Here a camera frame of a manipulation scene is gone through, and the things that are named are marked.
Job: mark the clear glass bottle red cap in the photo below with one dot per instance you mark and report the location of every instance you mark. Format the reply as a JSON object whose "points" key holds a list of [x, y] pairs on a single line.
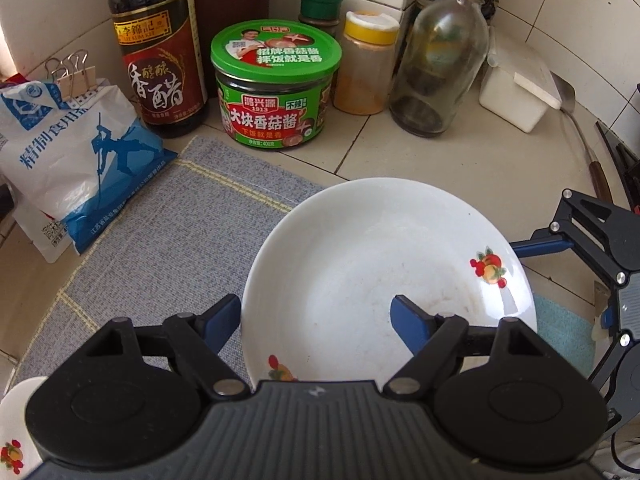
{"points": [[435, 60]]}

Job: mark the grey checked cloth mat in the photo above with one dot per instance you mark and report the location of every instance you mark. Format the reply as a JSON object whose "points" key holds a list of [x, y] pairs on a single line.
{"points": [[150, 260]]}

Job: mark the white fruit print plate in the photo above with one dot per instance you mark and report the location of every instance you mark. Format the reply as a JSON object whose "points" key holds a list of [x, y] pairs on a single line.
{"points": [[340, 260], [15, 425]]}

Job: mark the yellow lid spice jar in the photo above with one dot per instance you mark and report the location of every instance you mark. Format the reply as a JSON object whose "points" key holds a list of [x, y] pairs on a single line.
{"points": [[365, 75]]}

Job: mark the teal cloth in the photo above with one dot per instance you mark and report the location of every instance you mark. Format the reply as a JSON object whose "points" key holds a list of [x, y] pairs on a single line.
{"points": [[565, 335]]}

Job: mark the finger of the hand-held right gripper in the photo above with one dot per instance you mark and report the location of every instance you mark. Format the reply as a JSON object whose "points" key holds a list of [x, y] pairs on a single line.
{"points": [[542, 247], [620, 375]]}

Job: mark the green cap spice bottle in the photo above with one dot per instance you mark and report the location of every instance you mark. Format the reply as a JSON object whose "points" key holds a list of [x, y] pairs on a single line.
{"points": [[320, 2]]}

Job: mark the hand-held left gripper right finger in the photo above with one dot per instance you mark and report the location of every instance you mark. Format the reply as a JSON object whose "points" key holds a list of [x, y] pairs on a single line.
{"points": [[410, 325]]}

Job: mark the green lid sauce jar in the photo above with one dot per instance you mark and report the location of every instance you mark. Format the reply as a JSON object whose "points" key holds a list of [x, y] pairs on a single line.
{"points": [[275, 110]]}

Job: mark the white and blue salt bag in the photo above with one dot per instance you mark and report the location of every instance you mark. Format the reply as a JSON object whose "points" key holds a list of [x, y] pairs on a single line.
{"points": [[75, 170]]}

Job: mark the white seasoning box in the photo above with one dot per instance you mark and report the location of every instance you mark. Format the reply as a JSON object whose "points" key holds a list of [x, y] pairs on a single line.
{"points": [[510, 95]]}

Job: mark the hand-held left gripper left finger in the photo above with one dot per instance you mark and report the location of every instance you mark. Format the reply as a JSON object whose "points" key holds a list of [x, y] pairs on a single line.
{"points": [[222, 322]]}

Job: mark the dark brown board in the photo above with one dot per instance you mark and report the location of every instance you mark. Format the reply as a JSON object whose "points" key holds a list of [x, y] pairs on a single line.
{"points": [[230, 20]]}

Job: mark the dark vinegar bottle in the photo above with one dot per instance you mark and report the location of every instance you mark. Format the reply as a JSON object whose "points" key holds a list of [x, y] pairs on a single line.
{"points": [[160, 60]]}

